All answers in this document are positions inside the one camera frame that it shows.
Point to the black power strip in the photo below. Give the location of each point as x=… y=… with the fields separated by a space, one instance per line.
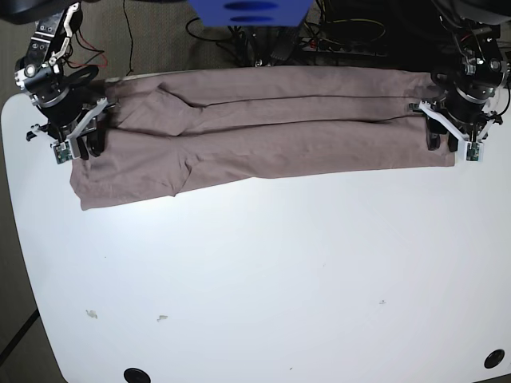
x=324 y=45

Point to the black table grommet right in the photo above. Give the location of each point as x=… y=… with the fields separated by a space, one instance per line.
x=494 y=359

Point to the mauve T-shirt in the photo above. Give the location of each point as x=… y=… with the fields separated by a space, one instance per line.
x=177 y=132

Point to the blue plastic mount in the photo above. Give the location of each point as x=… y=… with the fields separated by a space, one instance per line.
x=251 y=12

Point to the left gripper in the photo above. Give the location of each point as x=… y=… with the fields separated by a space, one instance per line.
x=464 y=109

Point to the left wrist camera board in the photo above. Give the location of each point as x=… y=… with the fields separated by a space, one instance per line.
x=469 y=151

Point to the black table grommet left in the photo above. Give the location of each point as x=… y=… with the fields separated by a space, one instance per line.
x=134 y=375

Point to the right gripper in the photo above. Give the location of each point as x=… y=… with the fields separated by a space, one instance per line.
x=65 y=111

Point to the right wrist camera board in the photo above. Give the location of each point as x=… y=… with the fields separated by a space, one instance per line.
x=65 y=151

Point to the black table grommet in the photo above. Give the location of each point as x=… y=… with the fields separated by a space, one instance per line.
x=134 y=375
x=494 y=359

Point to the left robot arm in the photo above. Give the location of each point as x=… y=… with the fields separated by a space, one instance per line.
x=483 y=70

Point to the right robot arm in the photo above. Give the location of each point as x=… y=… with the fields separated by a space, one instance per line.
x=42 y=69

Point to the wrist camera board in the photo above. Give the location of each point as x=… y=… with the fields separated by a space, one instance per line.
x=469 y=151
x=65 y=151

